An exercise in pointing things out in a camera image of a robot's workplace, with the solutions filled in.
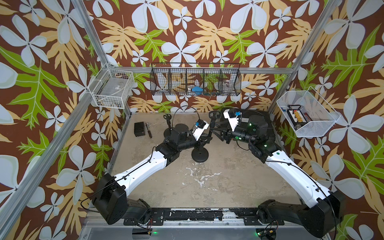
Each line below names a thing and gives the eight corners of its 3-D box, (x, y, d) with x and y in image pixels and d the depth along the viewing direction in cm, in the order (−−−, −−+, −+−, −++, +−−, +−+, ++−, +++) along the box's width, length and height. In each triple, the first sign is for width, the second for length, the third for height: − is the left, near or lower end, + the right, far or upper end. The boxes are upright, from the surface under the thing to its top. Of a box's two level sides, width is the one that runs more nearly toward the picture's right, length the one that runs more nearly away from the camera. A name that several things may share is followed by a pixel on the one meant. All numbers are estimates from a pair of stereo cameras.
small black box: (136, 137, 108) (134, 134, 104) (135, 126, 114) (133, 122, 111) (145, 135, 109) (143, 131, 106) (144, 124, 115) (142, 120, 112)
